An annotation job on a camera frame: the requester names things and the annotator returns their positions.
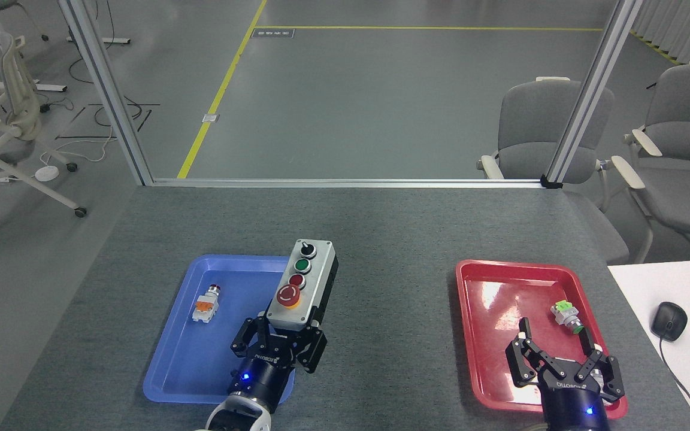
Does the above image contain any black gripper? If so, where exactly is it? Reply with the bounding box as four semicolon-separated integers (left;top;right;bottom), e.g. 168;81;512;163
505;317;626;431
228;315;329;415

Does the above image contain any grey four-button control box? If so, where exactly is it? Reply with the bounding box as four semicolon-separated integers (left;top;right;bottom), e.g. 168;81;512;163
265;239;339;332

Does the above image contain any red plastic tray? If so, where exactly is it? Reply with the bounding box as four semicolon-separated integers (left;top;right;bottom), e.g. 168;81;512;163
455;260;629;420

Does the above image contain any blue plastic tray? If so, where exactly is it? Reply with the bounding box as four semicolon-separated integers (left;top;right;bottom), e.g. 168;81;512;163
143;255;308;406

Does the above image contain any black computer mouse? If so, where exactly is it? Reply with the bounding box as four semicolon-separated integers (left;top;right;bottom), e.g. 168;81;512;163
650;302;688;342

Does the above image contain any white side desk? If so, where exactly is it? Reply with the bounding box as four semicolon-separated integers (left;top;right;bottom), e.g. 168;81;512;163
607;259;690;431

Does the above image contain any grey armchair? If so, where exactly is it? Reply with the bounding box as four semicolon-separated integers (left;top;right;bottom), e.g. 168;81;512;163
611;60;690;264
477;76;631;265

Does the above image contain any white office chair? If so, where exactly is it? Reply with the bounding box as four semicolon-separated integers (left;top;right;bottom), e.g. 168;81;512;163
0;32;88;249

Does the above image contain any white stand base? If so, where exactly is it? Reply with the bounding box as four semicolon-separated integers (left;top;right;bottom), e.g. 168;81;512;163
0;80;68;94
66;35;132;46

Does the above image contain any white curtain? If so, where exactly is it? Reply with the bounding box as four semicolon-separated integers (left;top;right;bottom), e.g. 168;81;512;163
629;0;690;64

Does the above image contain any green push button switch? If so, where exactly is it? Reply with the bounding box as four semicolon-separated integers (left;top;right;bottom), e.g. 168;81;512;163
550;300;585;335

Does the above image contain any red push button switch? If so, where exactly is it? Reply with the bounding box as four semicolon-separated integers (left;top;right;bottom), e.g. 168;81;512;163
192;285;222;324

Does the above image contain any black mouse cable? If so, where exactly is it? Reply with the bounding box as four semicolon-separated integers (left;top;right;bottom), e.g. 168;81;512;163
659;337;690;431

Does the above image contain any silver aluminium rail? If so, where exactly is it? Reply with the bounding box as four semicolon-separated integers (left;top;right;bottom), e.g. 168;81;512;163
151;178;547;190

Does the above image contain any silver aluminium post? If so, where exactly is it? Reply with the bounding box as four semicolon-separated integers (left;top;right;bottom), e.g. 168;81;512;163
545;0;644;184
57;0;155;186

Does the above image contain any white floor cable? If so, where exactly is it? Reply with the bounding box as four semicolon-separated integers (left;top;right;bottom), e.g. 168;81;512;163
40;123;118;169

